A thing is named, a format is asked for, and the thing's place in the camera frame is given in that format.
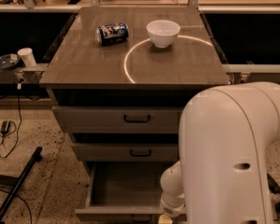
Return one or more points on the grey bottom drawer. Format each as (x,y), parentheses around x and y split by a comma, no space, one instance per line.
(123,192)

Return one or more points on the grey drawer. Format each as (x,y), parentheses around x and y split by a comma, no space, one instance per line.
(123,192)
(82,119)
(126,152)

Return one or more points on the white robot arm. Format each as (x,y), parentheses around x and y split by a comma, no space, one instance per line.
(221,174)

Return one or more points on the grey drawer cabinet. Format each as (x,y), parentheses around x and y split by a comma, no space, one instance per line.
(133,73)

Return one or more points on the grey top drawer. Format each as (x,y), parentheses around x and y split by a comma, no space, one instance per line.
(82,119)

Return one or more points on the grey middle drawer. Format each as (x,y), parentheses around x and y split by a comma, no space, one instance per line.
(126,152)

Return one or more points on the white ceramic bowl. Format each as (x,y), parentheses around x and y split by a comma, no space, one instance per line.
(162,33)

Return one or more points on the blue soda can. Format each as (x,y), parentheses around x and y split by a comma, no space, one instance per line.
(110,34)

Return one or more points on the white paper cup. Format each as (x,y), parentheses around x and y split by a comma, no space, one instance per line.
(27,57)

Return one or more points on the black power adapter left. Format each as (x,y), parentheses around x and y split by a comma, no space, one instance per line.
(5,127)

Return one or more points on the dark blue plate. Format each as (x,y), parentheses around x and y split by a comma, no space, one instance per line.
(9,62)

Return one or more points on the black power brick right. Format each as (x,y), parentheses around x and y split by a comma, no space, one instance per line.
(273,186)

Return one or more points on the black pole stand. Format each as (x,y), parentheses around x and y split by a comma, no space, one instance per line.
(16,182)

